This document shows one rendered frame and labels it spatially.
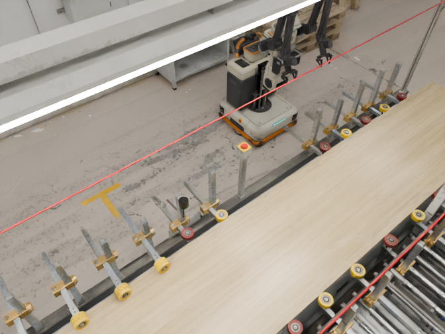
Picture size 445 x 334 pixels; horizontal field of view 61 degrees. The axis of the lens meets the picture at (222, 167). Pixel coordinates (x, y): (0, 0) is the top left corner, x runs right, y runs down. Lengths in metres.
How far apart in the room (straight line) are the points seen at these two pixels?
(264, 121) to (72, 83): 3.15
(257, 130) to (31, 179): 2.33
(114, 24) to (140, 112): 3.62
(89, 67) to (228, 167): 3.00
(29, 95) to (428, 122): 3.02
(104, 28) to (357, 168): 2.21
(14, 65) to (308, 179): 2.11
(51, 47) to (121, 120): 3.60
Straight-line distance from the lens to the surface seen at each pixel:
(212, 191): 2.47
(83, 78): 1.06
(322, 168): 2.82
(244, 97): 4.01
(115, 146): 4.29
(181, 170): 3.92
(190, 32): 1.18
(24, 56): 1.01
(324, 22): 3.53
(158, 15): 1.11
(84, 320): 2.20
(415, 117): 3.50
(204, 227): 2.68
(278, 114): 4.15
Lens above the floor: 2.94
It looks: 48 degrees down
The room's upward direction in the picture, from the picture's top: 1 degrees clockwise
